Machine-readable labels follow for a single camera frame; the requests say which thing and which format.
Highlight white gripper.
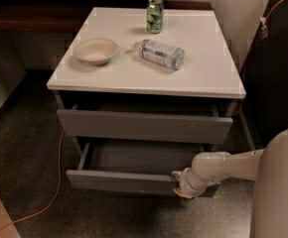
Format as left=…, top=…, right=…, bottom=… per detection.
left=172, top=168, right=209, bottom=198

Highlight grey drawer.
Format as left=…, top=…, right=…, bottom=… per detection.
left=57, top=109, right=232, bottom=144
left=67, top=139, right=205, bottom=196

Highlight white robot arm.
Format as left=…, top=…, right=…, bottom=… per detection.
left=172, top=129, right=288, bottom=238

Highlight grey top drawer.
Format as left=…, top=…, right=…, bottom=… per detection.
left=57, top=109, right=232, bottom=144

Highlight white top drawer cabinet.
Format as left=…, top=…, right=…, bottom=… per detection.
left=48, top=7, right=245, bottom=118

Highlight clear plastic water bottle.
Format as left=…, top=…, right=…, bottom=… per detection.
left=132, top=39, right=185, bottom=70

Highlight beige paper bowl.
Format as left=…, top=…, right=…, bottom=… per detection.
left=73, top=39, right=117, bottom=65

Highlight green soda can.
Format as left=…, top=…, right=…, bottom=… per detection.
left=146, top=0, right=164, bottom=34

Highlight dark wooden desk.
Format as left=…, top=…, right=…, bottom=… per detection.
left=0, top=0, right=214, bottom=34

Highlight orange floor cable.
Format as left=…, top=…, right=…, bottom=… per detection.
left=0, top=130, right=67, bottom=238

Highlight orange wall cable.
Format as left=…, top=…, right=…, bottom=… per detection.
left=230, top=0, right=288, bottom=117

